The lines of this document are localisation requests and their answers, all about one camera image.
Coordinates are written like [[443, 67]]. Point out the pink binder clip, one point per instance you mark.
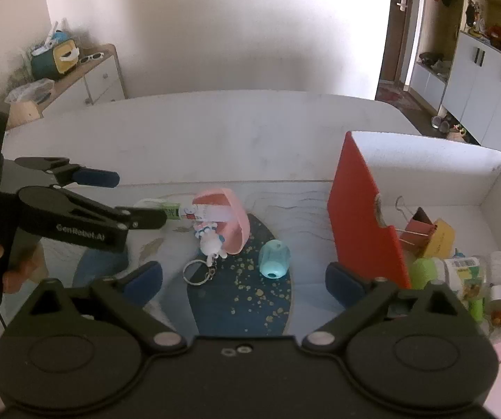
[[420, 231]]

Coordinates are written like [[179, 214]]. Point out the small clear plastic bottle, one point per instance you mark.
[[499, 275]]

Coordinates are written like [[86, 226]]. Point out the wooden sideboard with white drawers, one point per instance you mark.
[[98, 83]]

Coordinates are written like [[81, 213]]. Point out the low white shoe cabinet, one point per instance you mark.
[[427, 85]]

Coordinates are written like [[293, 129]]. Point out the pair of shoes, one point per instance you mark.
[[441, 123]]

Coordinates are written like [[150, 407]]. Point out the white sunglasses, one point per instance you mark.
[[91, 58]]

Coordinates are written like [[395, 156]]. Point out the blue and white plate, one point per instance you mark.
[[250, 305]]

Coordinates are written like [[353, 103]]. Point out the brown door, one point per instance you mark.
[[401, 39]]

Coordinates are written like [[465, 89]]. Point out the teal and yellow tissue box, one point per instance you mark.
[[54, 59]]

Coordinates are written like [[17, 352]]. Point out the yellow cardboard box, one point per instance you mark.
[[442, 235]]

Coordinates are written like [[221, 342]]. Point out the clear plastic container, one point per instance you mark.
[[30, 89]]

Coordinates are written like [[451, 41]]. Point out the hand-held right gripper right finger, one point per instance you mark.
[[342, 286]]

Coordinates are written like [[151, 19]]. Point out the patterned rug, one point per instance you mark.
[[396, 96]]

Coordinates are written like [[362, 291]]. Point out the white cartoon print tube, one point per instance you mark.
[[209, 211]]

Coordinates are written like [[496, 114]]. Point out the pink shell-shaped container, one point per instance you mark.
[[237, 227]]

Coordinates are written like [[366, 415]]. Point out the green lid printed jar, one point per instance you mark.
[[460, 275]]

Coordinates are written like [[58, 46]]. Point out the teal small cup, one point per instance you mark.
[[274, 259]]

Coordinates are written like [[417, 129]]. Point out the green tube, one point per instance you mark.
[[477, 310]]

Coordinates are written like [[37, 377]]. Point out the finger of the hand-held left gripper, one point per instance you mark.
[[146, 218], [98, 177]]

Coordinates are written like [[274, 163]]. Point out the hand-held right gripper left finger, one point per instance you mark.
[[146, 280]]

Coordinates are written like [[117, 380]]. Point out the red and white storage box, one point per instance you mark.
[[359, 227]]

